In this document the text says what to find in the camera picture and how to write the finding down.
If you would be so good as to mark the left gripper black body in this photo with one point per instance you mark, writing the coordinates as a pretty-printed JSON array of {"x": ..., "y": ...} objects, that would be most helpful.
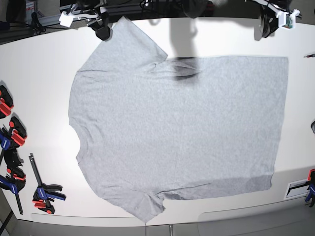
[{"x": 268, "y": 21}]

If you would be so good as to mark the dark round object right edge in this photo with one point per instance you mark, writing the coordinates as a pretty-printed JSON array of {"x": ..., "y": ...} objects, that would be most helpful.
[{"x": 313, "y": 127}]

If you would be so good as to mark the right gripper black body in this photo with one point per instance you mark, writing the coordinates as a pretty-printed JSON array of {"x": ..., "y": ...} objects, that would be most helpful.
[{"x": 100, "y": 26}]

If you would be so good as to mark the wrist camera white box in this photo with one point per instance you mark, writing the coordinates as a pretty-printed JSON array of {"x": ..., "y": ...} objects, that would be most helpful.
[
  {"x": 287, "y": 20},
  {"x": 66, "y": 19}
]

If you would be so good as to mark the aluminium frame rail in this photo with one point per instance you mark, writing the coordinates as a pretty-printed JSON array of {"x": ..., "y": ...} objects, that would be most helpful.
[{"x": 54, "y": 20}]

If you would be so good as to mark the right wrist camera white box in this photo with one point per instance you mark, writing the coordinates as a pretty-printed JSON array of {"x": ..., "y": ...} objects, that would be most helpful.
[{"x": 66, "y": 19}]

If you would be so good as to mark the red black clamp upper left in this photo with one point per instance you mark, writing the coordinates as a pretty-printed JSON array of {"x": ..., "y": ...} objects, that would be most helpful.
[{"x": 6, "y": 102}]

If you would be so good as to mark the blue clamp lower left edge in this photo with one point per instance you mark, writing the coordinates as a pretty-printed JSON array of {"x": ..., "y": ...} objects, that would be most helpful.
[{"x": 15, "y": 179}]

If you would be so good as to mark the grey T-shirt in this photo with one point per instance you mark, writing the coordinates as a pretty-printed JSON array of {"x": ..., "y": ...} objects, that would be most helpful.
[{"x": 153, "y": 128}]

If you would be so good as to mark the blue clamp right edge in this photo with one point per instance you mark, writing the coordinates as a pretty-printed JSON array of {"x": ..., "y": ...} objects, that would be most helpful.
[{"x": 311, "y": 195}]

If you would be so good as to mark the blue bar clamp on table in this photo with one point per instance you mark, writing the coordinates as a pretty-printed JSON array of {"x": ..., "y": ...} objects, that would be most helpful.
[{"x": 44, "y": 194}]

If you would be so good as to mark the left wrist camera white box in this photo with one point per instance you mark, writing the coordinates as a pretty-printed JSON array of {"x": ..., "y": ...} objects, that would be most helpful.
[{"x": 287, "y": 20}]

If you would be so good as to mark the blue red clamp left edge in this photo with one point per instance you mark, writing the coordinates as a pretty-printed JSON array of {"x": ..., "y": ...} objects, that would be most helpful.
[{"x": 10, "y": 140}]

